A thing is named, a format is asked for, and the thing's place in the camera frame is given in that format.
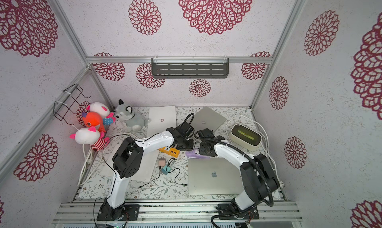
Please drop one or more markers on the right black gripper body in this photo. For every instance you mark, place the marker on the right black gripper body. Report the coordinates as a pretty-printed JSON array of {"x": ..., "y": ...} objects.
[{"x": 204, "y": 148}]

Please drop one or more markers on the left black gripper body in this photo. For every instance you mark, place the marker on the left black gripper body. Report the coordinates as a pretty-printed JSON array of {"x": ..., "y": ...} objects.
[{"x": 187, "y": 145}]

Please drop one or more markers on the teal charger plug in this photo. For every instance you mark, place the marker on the teal charger plug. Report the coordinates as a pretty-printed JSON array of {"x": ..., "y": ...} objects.
[{"x": 166, "y": 170}]

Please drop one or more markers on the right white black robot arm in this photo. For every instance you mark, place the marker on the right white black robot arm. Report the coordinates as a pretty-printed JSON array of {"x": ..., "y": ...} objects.
[{"x": 258, "y": 178}]

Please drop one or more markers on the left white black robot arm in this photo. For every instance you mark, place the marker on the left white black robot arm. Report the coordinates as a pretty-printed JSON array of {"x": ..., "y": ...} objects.
[{"x": 127, "y": 162}]

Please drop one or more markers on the white laptop with red logo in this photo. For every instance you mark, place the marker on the white laptop with red logo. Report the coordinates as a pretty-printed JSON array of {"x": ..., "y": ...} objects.
[{"x": 161, "y": 118}]

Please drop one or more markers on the silver laptop rear right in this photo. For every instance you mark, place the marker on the silver laptop rear right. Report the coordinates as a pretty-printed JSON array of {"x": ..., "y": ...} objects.
[{"x": 207, "y": 118}]

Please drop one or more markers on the silver apple laptop front right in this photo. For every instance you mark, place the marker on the silver apple laptop front right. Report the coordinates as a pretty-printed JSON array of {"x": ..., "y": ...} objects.
[{"x": 213, "y": 176}]

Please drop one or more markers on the white laptop front left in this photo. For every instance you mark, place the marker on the white laptop front left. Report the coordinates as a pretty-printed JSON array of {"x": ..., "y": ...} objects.
[{"x": 148, "y": 163}]

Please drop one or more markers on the purple power strip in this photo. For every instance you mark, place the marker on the purple power strip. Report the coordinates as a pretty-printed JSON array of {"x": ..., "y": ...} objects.
[{"x": 195, "y": 154}]

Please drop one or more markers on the orange power strip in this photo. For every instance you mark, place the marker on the orange power strip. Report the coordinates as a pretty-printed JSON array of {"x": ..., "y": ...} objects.
[{"x": 171, "y": 151}]

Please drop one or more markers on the cream box with green display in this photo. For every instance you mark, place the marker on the cream box with green display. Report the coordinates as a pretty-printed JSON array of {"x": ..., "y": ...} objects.
[{"x": 245, "y": 137}]

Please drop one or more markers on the grey husky plush toy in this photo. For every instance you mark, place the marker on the grey husky plush toy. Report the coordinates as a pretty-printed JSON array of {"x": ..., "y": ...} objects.
[{"x": 133, "y": 120}]

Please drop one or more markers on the white pink plush upper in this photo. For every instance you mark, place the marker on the white pink plush upper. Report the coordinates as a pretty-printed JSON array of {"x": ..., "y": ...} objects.
[{"x": 101, "y": 109}]

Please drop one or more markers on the white plush striped legs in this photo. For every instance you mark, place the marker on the white plush striped legs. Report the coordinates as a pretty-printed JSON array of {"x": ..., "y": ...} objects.
[{"x": 92, "y": 137}]

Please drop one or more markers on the red fox plush toy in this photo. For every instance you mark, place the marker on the red fox plush toy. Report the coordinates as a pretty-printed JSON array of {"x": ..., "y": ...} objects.
[{"x": 93, "y": 119}]

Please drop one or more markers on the grey metal wall shelf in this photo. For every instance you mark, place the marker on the grey metal wall shelf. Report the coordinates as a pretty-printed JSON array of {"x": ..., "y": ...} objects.
[{"x": 190, "y": 68}]

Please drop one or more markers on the black wire wall basket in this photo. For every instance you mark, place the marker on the black wire wall basket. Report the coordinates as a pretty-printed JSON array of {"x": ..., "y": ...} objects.
[{"x": 69, "y": 109}]

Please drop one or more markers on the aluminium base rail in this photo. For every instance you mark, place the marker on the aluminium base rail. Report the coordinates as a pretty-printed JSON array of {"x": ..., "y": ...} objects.
[{"x": 161, "y": 211}]

